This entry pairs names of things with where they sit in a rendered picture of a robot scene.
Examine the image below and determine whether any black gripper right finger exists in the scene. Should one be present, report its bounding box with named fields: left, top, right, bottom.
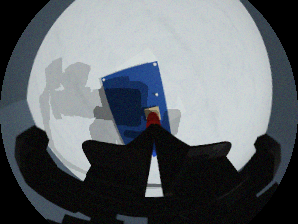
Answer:
left=154, top=124, right=231, bottom=197

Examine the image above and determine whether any blue circuit board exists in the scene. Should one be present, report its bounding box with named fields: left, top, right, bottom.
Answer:
left=101, top=61, right=170, bottom=145

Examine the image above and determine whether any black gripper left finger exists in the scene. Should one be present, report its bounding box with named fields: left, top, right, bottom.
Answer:
left=81, top=124, right=156, bottom=197

